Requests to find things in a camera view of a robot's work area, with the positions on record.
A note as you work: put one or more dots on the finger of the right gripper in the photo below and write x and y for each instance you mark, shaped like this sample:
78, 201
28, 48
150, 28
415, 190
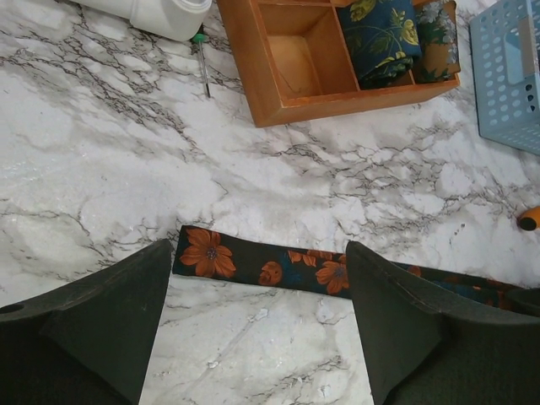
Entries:
525, 301

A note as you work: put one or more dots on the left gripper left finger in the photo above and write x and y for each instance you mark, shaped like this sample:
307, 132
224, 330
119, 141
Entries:
89, 341

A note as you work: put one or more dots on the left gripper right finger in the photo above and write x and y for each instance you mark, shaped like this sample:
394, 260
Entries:
424, 344

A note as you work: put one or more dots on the black orange floral tie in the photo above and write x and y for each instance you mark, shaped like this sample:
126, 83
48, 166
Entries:
206, 253

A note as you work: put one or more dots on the light blue plastic basket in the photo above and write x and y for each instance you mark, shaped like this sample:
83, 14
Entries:
505, 63

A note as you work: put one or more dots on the rolled brown floral tie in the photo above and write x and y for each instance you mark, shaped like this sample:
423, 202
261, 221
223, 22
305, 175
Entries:
437, 33

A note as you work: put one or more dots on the rolled navy yellow tie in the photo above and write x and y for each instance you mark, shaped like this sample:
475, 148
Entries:
382, 40

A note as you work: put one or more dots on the orange wooden compartment tray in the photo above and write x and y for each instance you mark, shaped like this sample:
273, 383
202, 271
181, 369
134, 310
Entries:
294, 64

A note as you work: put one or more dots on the orange handled screwdriver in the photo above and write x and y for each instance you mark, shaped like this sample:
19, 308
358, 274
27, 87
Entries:
530, 219

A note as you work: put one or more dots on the small green handled screwdriver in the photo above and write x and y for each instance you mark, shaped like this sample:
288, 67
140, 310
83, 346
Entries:
198, 40

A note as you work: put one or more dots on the white PVC pipe frame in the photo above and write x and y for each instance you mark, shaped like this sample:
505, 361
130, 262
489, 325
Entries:
178, 20

